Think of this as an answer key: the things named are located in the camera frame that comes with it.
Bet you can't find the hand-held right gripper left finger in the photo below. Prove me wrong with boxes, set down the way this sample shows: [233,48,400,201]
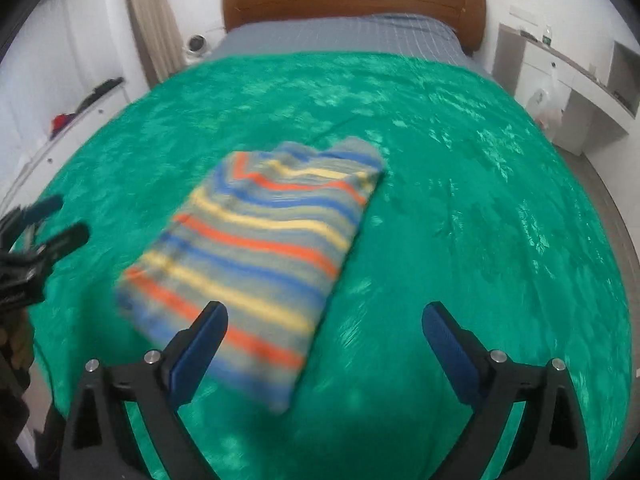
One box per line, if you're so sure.
[59,301,229,480]

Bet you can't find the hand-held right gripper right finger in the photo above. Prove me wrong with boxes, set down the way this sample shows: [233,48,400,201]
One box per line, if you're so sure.
[421,301,592,480]

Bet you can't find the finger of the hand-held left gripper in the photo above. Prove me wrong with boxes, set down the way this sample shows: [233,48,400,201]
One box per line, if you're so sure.
[17,194,65,226]
[31,223,91,267]

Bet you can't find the striped knit sweater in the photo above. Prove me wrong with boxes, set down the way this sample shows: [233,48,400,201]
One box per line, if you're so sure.
[114,136,387,413]

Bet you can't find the white side cabinet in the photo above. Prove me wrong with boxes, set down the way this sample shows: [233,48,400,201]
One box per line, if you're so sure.
[0,77,133,206]

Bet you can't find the black item on cabinet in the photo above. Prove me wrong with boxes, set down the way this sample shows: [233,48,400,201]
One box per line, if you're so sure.
[75,77,125,112]

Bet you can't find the green patterned blanket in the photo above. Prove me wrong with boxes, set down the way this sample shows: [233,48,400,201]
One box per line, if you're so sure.
[22,52,633,480]

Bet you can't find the beige curtain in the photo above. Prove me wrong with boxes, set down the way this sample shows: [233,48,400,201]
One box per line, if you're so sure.
[122,0,186,92]

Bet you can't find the white round device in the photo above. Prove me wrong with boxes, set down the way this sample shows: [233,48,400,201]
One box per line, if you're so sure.
[184,34,210,59]

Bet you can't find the white plastic bag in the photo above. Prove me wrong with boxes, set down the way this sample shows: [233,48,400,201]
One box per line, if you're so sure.
[525,67,567,134]

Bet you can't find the white built-in desk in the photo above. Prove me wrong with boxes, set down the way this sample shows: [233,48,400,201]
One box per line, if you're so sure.
[492,22,640,157]

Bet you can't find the grey checked bed sheet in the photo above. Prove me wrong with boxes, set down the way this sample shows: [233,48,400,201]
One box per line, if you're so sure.
[212,14,496,81]

